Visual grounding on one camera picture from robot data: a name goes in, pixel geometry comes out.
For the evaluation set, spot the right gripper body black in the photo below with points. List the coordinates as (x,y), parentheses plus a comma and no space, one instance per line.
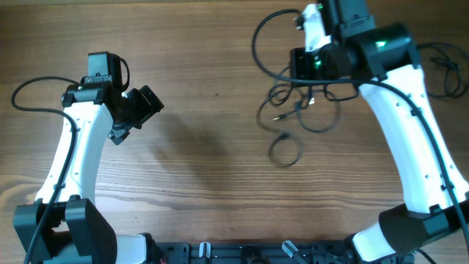
(308,64)

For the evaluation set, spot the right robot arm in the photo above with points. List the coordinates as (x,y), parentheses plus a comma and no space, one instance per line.
(344,45)

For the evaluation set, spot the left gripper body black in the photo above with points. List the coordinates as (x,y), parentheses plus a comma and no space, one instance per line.
(138,109)

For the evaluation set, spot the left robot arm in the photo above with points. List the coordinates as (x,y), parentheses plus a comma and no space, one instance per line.
(63,225)

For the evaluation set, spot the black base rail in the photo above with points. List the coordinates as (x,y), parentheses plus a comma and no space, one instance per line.
(317,252)

